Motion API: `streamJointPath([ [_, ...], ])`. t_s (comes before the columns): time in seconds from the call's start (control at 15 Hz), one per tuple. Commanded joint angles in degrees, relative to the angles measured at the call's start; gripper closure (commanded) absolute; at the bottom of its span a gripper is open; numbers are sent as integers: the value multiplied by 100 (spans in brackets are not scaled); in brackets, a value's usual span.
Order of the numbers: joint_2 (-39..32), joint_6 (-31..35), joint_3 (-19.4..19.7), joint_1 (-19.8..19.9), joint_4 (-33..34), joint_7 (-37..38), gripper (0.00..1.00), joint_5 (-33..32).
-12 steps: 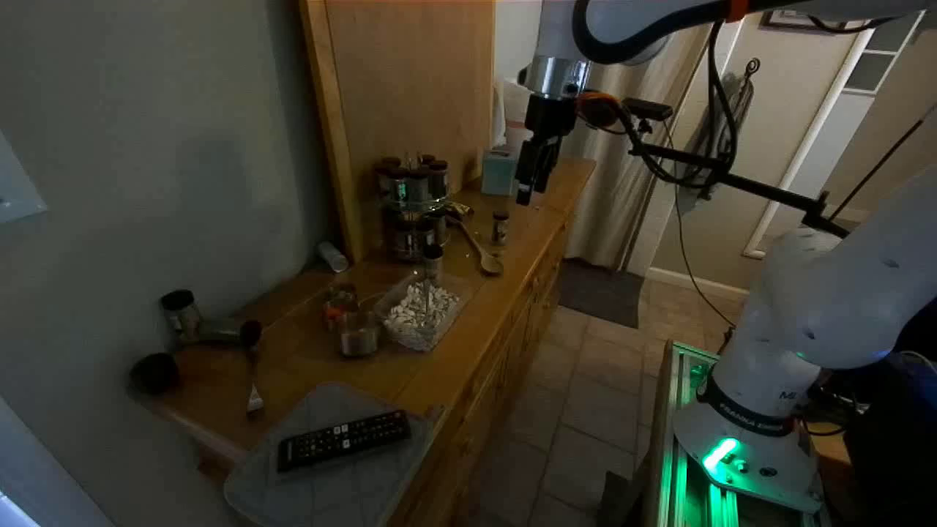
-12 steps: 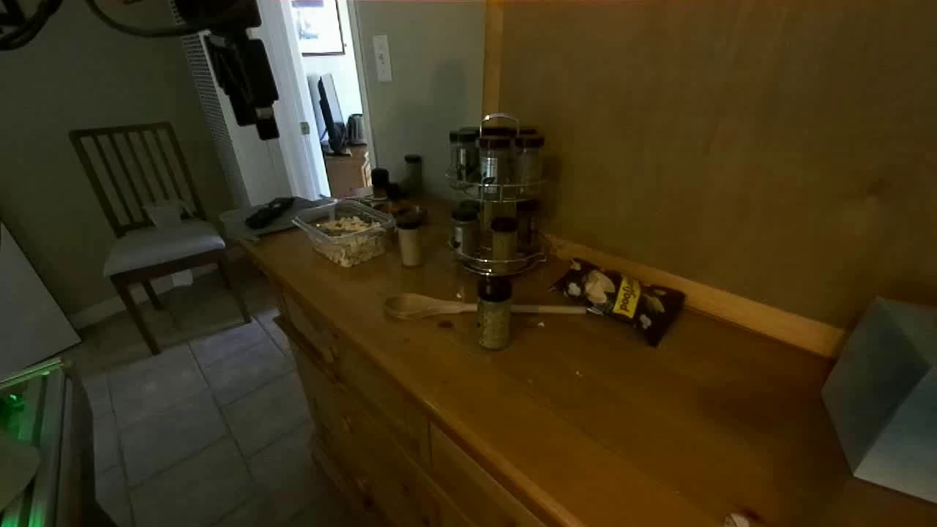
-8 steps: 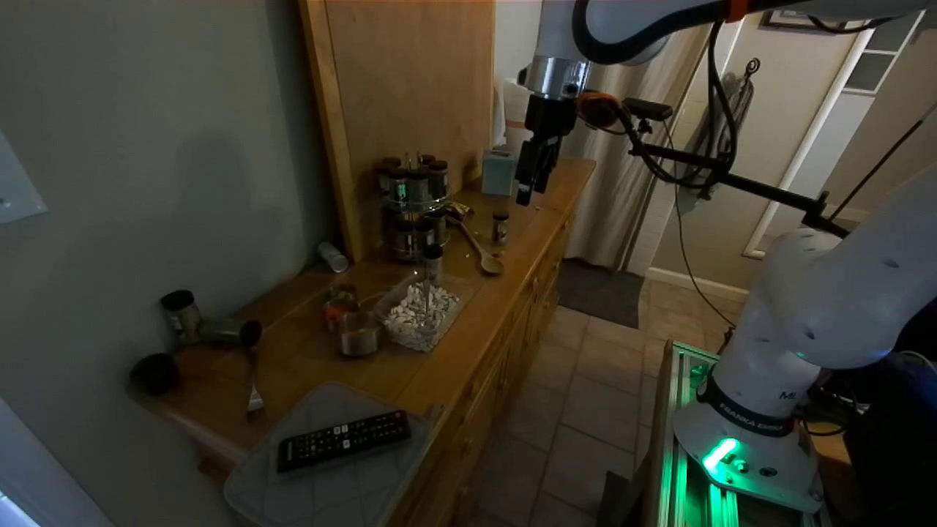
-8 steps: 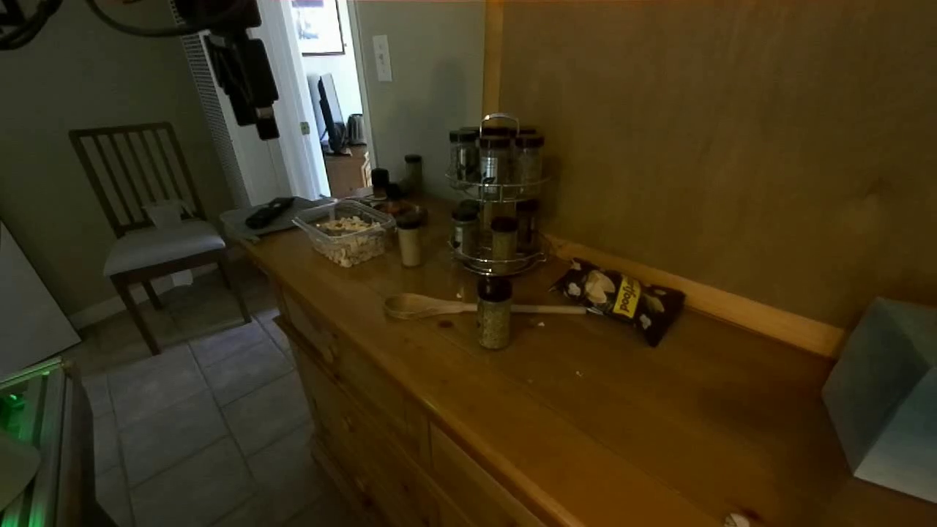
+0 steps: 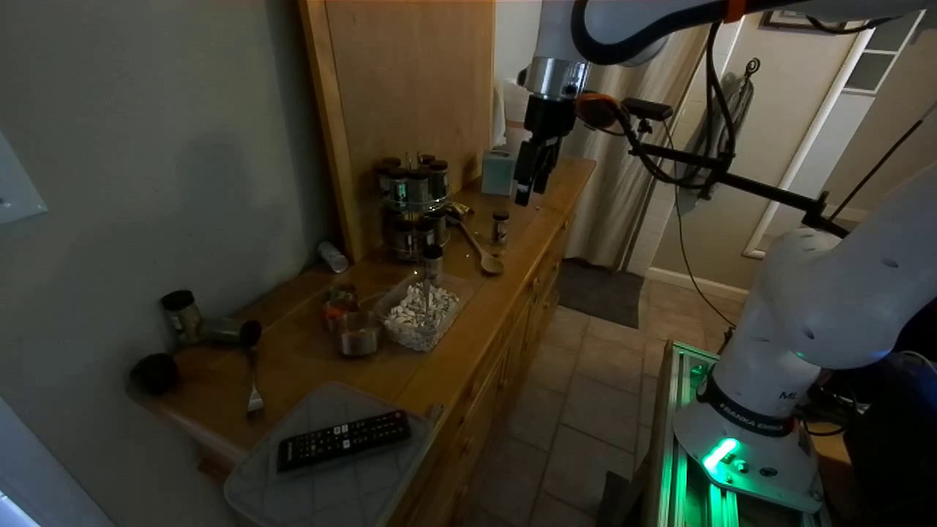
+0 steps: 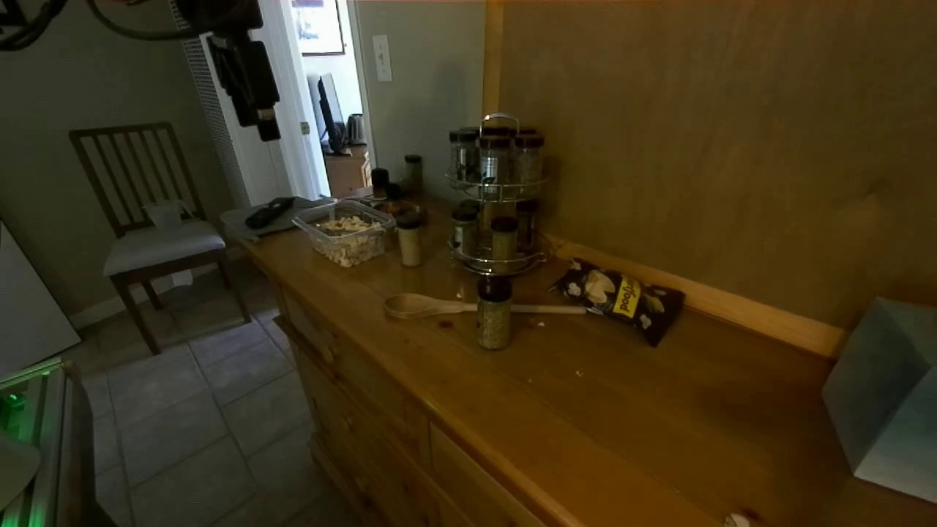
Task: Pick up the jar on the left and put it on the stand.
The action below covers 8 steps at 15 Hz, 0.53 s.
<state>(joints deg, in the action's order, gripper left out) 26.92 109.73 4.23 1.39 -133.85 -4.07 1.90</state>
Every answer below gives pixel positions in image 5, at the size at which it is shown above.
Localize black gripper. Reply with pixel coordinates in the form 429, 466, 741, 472
513, 90, 579, 207

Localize glass jar red contents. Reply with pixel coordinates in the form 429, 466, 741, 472
323, 283, 359, 333

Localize squat glass jar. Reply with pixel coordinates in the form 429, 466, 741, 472
337, 314, 384, 362

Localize metal robot stand green light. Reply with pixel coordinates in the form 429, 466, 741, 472
640, 339, 832, 527

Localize cylindrical jar black lid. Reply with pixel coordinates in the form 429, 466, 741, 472
159, 287, 208, 349

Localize teal tissue box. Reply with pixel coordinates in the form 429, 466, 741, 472
481, 144, 519, 198

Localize beige curtain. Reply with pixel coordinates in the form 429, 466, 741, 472
563, 27, 715, 279

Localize wooden spoon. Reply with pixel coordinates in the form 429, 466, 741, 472
448, 203, 507, 282

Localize round two-tier spice rack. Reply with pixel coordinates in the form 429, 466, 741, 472
374, 148, 463, 268

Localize dark door mat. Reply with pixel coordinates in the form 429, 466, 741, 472
552, 257, 646, 331

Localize wooden dresser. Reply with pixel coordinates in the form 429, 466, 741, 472
125, 157, 596, 527

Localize upright wooden board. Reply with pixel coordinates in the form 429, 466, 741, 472
296, 0, 497, 264

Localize clear plastic food container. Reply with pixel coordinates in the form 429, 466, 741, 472
374, 271, 469, 353

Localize small white bottle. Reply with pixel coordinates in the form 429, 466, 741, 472
317, 239, 350, 279

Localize black tripod bar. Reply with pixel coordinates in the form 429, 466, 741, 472
624, 121, 853, 239

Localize white door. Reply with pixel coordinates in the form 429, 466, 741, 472
646, 12, 882, 296

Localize black remote control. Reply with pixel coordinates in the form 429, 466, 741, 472
274, 406, 415, 476

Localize grey metal cylinder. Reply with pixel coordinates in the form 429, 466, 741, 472
200, 315, 246, 346

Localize metal spoon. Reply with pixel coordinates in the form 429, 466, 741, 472
241, 320, 270, 422

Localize grey quilted mat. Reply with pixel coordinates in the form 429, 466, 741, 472
222, 381, 443, 527

